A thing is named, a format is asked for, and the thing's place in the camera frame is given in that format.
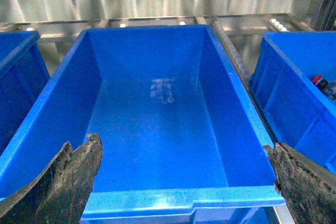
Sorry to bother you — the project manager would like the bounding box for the red button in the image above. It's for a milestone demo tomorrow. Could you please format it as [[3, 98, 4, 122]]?
[[311, 74, 336, 99]]

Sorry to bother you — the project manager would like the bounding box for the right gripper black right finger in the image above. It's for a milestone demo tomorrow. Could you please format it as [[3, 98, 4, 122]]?
[[263, 142, 335, 223]]

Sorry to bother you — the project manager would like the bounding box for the metal roller rack frame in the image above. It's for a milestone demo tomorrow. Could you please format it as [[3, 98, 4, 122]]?
[[0, 14, 336, 224]]

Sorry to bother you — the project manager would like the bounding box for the blue target bin right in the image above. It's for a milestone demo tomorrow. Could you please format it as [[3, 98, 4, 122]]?
[[249, 31, 335, 173]]

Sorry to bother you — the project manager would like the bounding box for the blue empty middle bin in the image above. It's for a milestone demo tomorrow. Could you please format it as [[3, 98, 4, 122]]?
[[1, 25, 285, 223]]

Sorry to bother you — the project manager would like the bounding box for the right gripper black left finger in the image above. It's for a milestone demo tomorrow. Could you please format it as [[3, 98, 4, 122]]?
[[1, 133, 102, 223]]

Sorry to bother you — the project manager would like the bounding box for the blue bin with buttons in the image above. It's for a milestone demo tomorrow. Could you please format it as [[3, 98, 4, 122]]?
[[1, 31, 50, 153]]

